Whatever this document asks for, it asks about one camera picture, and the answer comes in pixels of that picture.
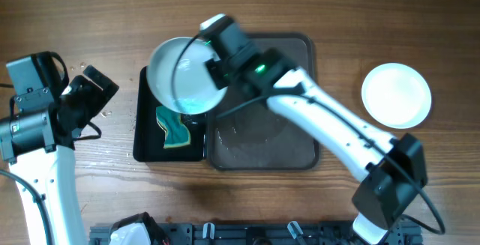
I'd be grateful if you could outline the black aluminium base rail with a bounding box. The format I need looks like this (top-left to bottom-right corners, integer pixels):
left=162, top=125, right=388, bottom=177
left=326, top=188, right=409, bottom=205
left=88, top=221, right=424, bottom=245

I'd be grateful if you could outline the right black cable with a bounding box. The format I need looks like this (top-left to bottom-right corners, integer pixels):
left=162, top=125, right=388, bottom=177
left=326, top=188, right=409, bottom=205
left=170, top=33, right=446, bottom=236

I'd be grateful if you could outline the white plate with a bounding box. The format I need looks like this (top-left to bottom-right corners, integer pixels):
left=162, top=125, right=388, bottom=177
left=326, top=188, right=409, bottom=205
left=361, top=63, right=432, bottom=129
left=146, top=37, right=227, bottom=115

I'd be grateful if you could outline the left black cable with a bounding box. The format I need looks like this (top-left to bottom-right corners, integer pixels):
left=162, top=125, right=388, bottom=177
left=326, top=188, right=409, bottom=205
left=0, top=83, right=56, bottom=245

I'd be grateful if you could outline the brown plastic serving tray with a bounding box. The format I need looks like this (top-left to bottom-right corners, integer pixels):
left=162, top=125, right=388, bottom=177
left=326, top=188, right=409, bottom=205
left=205, top=31, right=321, bottom=172

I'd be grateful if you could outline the black rectangular tray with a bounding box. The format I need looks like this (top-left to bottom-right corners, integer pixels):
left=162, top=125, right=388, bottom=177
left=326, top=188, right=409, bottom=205
left=133, top=67, right=206, bottom=163

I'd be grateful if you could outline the black cable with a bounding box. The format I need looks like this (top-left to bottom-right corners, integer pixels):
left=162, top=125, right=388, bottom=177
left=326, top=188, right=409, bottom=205
left=170, top=33, right=446, bottom=236
left=0, top=83, right=56, bottom=245

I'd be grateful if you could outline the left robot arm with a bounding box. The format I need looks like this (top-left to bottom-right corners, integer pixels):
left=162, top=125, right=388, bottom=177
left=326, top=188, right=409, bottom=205
left=1, top=65, right=119, bottom=244

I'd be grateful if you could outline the green yellow sponge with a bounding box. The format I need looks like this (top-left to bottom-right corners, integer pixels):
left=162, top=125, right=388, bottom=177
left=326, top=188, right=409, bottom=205
left=155, top=106, right=191, bottom=149

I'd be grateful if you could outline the white plate top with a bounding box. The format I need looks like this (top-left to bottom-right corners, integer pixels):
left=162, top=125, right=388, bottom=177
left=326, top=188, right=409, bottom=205
left=146, top=37, right=227, bottom=115

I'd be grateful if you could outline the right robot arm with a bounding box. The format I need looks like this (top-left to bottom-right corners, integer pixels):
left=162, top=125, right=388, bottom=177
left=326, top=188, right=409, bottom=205
left=207, top=49, right=428, bottom=244

